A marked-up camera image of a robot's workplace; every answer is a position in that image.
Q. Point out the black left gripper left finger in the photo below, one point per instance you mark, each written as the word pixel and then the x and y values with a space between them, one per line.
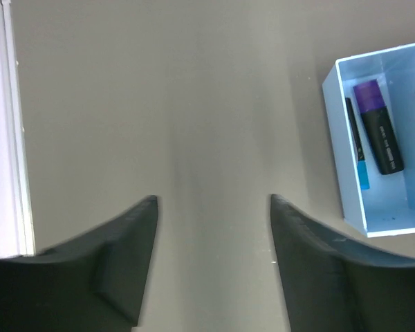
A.
pixel 93 282

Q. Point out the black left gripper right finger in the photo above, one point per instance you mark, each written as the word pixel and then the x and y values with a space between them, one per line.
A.
pixel 332 282

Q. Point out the blue drawer bin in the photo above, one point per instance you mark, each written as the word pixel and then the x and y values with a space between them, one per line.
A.
pixel 387 208

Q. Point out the black highlighter blue cap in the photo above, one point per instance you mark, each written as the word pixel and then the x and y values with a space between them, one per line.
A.
pixel 360 156

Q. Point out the black highlighter purple cap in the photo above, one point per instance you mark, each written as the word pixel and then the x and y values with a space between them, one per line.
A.
pixel 379 129

